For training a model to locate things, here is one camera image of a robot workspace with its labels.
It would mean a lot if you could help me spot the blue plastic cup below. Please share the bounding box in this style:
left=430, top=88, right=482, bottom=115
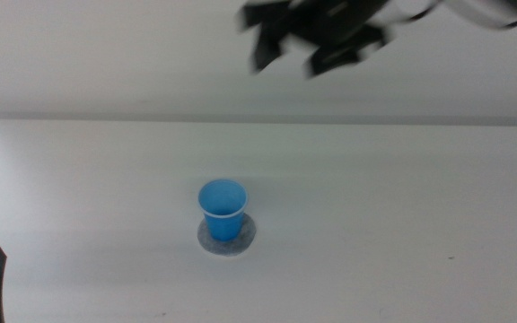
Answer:
left=197, top=179, right=250, bottom=243

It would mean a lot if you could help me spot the round grey felt cup mat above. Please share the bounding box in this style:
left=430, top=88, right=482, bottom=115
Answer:
left=197, top=212, right=258, bottom=258

